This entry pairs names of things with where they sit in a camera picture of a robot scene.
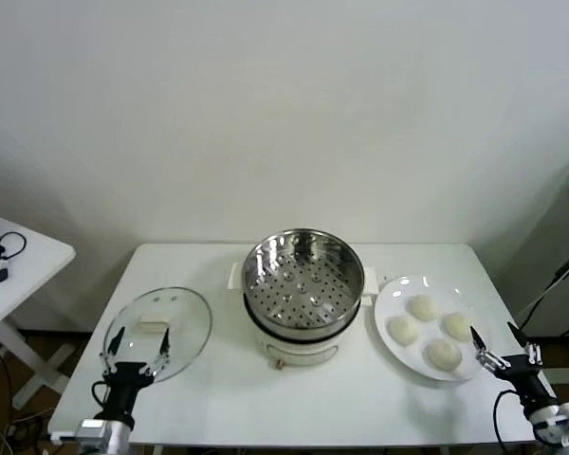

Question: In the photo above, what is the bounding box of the glass lid with white handle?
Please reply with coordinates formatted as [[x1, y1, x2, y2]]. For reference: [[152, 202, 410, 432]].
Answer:
[[102, 285, 213, 384]]

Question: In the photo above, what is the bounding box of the white round plate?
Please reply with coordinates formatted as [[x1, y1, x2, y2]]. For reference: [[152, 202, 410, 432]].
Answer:
[[373, 275, 494, 383]]

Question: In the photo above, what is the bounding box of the white electric cooker base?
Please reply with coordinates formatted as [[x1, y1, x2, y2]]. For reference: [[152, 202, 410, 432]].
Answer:
[[227, 263, 379, 371]]

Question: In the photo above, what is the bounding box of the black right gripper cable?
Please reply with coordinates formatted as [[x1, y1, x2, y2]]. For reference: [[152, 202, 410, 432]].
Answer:
[[492, 388, 521, 455]]

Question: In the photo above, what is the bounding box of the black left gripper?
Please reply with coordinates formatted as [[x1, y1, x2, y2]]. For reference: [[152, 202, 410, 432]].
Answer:
[[93, 325, 173, 428]]

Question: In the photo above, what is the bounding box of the black wall power cable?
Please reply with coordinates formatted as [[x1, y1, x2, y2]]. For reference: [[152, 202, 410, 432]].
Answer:
[[514, 249, 569, 333]]

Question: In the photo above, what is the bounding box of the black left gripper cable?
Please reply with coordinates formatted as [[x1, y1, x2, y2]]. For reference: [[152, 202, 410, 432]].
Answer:
[[91, 381, 113, 418]]

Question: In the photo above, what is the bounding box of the white side table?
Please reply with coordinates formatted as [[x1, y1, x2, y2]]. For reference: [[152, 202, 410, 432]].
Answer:
[[0, 215, 77, 411]]

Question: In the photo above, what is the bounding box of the perforated steel steamer basket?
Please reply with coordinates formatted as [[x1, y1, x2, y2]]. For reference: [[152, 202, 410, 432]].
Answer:
[[240, 228, 365, 333]]

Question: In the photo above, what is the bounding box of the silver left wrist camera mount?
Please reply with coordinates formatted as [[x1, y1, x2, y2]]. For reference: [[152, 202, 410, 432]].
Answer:
[[78, 418, 110, 445]]

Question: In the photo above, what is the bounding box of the white steamed baozi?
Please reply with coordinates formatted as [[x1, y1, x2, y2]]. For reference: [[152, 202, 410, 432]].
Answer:
[[442, 311, 475, 342], [409, 293, 442, 321], [424, 338, 463, 372], [388, 316, 421, 346]]

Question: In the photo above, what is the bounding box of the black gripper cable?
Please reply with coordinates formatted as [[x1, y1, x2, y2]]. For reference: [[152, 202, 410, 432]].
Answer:
[[492, 388, 521, 455], [91, 381, 113, 418]]

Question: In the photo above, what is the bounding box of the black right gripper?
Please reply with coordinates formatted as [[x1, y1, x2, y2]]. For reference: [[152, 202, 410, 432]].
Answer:
[[468, 320, 556, 413]]

